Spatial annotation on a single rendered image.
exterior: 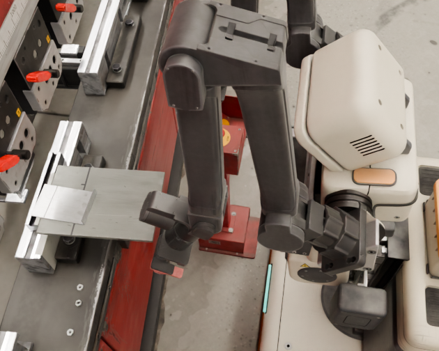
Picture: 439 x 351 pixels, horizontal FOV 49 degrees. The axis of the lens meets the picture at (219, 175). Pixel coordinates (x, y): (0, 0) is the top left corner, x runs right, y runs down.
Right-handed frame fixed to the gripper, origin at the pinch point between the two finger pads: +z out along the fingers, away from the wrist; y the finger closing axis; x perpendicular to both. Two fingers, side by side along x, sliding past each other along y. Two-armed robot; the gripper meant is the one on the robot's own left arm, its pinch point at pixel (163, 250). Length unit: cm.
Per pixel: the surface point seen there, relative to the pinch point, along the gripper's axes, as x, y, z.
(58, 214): -23.0, -4.6, 11.0
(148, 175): -7.1, -17.8, 3.2
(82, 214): -18.1, -5.3, 8.6
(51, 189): -26.5, -10.7, 12.8
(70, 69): -36, -63, 36
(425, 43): 131, -188, 45
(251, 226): 57, -57, 82
